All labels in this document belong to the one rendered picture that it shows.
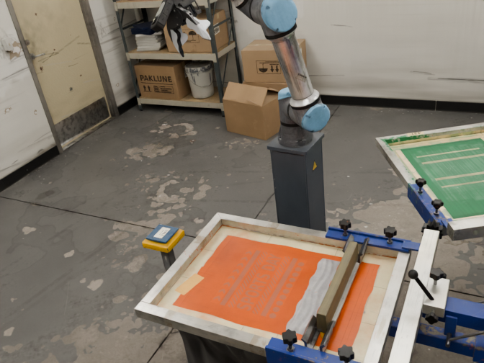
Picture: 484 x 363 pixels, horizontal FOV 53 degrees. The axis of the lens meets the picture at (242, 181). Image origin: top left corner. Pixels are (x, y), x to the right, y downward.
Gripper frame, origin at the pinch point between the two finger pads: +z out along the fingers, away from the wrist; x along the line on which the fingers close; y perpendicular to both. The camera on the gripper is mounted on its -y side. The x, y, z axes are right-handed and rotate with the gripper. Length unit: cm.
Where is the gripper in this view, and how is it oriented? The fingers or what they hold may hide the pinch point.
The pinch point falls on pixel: (194, 50)
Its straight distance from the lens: 155.1
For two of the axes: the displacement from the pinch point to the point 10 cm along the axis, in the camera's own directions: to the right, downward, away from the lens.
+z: 5.0, 8.3, 2.5
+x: -6.2, 1.4, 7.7
